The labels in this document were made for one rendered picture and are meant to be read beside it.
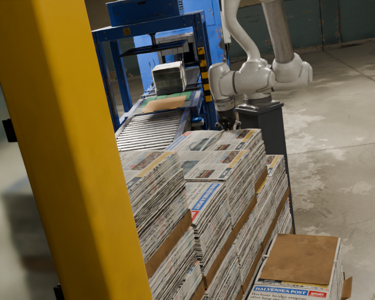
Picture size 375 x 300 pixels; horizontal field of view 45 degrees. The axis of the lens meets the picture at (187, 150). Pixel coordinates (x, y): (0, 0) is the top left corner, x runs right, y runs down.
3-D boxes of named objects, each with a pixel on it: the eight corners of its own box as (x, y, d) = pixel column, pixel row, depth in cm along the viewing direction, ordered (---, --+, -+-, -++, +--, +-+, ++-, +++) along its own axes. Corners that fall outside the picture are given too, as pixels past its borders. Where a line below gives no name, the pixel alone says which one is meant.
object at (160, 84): (184, 91, 463) (180, 65, 455) (155, 95, 467) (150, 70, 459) (187, 84, 499) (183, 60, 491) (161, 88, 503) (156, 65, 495)
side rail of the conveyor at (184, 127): (178, 178, 269) (174, 159, 266) (169, 179, 270) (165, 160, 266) (193, 119, 396) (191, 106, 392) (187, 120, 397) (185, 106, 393)
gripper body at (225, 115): (213, 112, 208) (217, 131, 212) (231, 111, 205) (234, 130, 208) (219, 106, 214) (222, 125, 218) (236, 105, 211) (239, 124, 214)
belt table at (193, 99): (198, 116, 395) (196, 105, 392) (126, 127, 403) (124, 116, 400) (202, 99, 461) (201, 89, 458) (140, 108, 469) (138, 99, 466)
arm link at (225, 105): (229, 99, 202) (231, 112, 204) (235, 93, 209) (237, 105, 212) (210, 100, 206) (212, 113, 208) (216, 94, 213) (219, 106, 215)
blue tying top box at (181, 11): (180, 15, 381) (175, -10, 375) (111, 27, 388) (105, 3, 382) (184, 13, 423) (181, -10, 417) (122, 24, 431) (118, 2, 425)
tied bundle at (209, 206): (236, 240, 161) (227, 180, 154) (209, 291, 136) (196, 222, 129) (142, 235, 176) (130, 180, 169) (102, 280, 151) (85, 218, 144)
